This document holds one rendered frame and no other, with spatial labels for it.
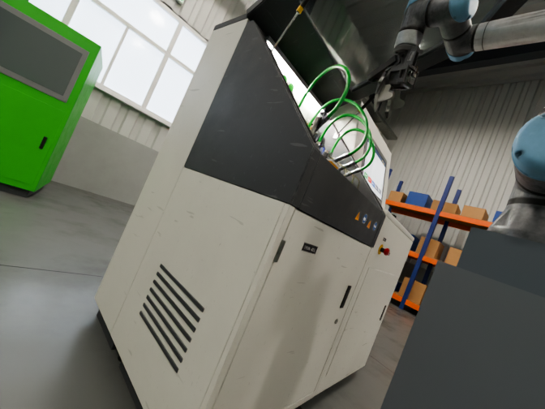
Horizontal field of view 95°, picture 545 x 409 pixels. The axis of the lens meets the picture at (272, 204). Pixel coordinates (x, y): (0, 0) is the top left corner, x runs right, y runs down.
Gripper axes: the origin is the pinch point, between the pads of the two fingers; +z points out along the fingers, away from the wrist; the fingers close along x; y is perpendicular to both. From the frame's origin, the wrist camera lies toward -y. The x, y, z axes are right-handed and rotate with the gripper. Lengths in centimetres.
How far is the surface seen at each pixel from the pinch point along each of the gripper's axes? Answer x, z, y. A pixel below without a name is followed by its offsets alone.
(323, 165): -30.0, 22.1, 9.3
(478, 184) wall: 676, -7, -157
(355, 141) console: 34.8, 7.2, -34.7
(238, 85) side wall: -39, 2, -36
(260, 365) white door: -38, 82, 14
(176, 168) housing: -53, 38, -50
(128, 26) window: -52, -98, -421
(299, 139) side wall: -36.5, 17.0, 4.6
